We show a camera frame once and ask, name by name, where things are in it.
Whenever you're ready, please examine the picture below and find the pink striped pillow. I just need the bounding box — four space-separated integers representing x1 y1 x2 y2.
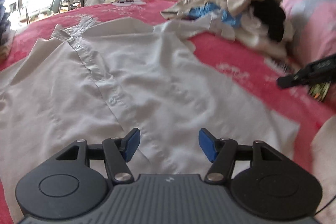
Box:
273 0 336 67

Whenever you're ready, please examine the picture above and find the white button shirt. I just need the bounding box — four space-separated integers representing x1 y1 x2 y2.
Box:
0 17 301 177

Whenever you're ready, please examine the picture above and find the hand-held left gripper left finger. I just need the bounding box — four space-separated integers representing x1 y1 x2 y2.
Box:
55 127 141 184

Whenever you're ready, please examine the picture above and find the blue crumpled garment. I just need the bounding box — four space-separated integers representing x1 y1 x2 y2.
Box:
188 2 244 29

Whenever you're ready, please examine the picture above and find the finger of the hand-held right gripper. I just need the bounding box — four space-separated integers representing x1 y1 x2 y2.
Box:
277 65 315 89

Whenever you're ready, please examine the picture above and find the grey office chair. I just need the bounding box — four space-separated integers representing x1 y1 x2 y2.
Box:
50 0 63 14

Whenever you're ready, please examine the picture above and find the red floral blanket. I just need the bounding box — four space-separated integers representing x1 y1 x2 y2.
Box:
0 0 336 224

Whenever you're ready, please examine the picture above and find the black crumpled garment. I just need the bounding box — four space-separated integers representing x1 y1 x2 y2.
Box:
249 0 286 42

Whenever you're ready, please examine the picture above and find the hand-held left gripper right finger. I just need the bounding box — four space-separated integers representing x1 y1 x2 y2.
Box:
199 128 285 184

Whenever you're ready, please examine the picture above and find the stack of folded clothes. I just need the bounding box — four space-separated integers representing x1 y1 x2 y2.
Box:
0 0 11 47
0 40 12 62

